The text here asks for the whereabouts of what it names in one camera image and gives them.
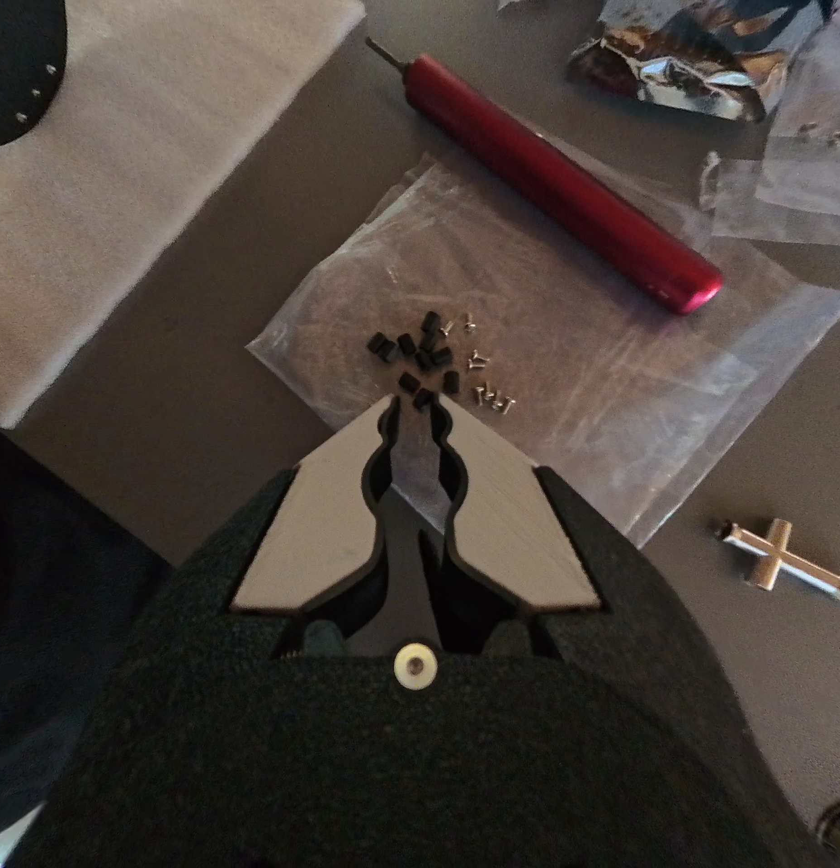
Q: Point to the person's black clothing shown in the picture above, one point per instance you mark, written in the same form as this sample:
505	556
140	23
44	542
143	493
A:
47	576

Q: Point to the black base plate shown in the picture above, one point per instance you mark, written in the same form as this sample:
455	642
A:
20	68

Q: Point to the cluster of screws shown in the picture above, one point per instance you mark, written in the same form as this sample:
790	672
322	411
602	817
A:
427	356

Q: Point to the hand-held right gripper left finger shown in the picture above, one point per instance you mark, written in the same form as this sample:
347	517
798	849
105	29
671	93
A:
311	536

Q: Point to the small bag labelled M2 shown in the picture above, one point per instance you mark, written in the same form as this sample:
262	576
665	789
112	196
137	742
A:
800	183

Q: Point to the white foam sheet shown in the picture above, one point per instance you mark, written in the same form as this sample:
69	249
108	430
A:
155	169

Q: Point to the metal cross wrench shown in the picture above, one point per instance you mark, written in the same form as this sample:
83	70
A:
772	556

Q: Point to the magenta electric screwdriver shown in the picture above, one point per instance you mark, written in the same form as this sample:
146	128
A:
562	183

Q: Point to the silver foil bag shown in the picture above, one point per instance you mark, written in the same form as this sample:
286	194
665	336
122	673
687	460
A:
678	61

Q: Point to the large clear plastic bag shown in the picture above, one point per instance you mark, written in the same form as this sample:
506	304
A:
596	380

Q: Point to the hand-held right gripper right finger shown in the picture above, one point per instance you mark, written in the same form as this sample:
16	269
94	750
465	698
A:
522	536

